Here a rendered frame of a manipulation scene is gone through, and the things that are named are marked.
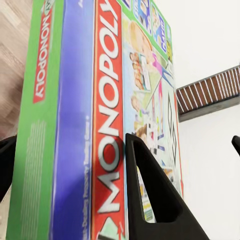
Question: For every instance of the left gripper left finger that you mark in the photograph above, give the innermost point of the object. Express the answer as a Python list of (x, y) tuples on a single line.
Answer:
[(7, 158)]

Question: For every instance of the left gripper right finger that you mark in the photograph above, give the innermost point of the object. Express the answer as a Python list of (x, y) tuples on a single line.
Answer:
[(174, 219)]

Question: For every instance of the door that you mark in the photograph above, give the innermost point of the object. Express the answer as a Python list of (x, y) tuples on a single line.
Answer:
[(209, 94)]

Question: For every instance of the board game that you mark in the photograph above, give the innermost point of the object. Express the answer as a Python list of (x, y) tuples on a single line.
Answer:
[(95, 70)]

